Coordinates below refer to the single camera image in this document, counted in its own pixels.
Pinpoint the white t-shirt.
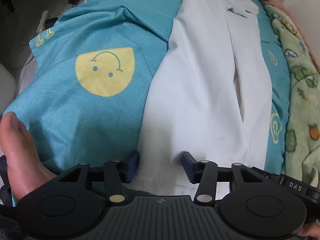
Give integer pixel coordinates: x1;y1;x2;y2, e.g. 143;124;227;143
130;0;272;195

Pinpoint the person's right hand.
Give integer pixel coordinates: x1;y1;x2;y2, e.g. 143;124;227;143
298;222;320;240

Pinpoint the person's left hand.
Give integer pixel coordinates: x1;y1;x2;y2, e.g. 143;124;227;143
1;112;56;200

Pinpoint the green cartoon fleece blanket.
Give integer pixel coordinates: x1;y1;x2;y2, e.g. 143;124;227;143
265;5;319;187

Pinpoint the teal smiley bed sheet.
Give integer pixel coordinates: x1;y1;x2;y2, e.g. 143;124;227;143
5;0;289;175

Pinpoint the pink fluffy blanket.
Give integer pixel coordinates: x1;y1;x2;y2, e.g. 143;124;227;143
249;0;320;63

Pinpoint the black cable on floor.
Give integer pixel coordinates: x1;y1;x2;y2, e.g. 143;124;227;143
8;43;34;70

